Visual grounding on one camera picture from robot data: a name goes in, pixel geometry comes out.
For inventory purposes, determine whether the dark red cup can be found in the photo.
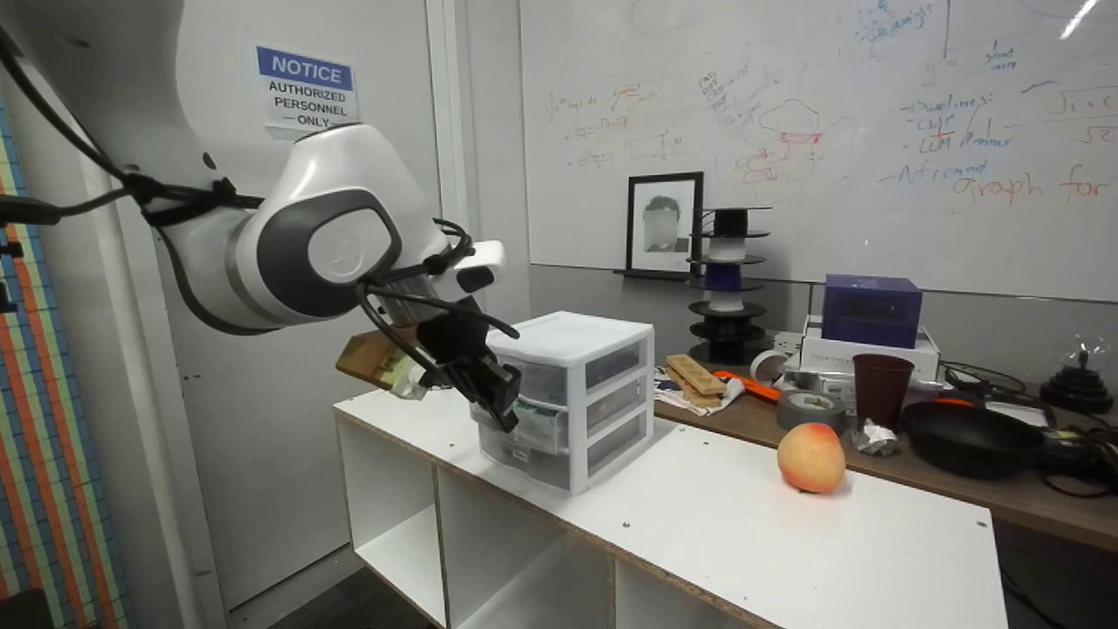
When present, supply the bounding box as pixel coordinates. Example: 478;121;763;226
852;353;910;428

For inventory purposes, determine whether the grey duct tape roll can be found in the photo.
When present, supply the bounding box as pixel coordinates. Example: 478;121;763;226
776;390;845;430

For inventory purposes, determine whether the black round lamp base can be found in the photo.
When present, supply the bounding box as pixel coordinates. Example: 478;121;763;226
1039;338;1115;412

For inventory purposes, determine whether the white three-drawer organizer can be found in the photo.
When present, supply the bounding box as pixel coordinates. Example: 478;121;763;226
478;311;652;493

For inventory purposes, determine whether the peach fruit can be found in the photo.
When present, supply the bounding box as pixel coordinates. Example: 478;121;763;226
776;424;845;497

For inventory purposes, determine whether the clear top drawer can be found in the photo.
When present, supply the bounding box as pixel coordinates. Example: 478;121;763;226
507;345;642;401

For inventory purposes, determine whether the dark blue box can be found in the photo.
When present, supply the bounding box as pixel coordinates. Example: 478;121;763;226
819;275;923;348

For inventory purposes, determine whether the wooden block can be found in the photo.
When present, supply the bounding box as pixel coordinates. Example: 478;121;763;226
667;353;727;397

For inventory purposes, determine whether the white flat box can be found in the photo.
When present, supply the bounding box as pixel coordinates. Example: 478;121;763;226
800;315;940;386

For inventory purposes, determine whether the blue notice sign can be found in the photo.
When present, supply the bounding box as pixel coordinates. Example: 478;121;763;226
256;44;361;132

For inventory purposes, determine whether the wooden side desk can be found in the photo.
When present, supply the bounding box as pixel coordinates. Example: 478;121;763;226
652;396;1118;553

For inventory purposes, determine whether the black frying pan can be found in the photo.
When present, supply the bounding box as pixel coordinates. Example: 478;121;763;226
900;401;1095;483

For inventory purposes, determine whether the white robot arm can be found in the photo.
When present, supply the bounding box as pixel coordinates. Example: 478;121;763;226
4;0;521;430

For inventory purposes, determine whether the gold wrist camera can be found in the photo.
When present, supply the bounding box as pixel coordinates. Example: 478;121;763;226
336;332;427;397

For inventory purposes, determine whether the black filament spool stack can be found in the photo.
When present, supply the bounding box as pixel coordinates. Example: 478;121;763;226
691;207;763;367

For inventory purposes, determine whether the framed portrait picture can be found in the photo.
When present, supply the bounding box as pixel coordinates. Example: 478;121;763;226
625;171;701;275

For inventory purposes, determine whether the white cubby shelf unit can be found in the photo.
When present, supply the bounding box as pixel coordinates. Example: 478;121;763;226
336;390;1010;629

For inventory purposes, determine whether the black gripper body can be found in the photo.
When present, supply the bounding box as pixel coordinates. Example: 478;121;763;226
414;302;491;390

